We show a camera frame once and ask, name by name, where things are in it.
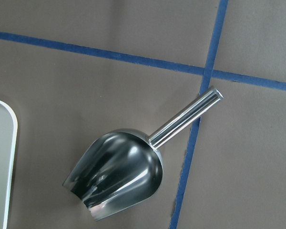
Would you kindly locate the metal ice scoop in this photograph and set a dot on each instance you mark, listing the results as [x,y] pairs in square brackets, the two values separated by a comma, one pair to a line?
[124,167]

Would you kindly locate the white rectangular tray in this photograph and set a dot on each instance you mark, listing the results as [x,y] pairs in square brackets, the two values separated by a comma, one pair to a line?
[8,136]

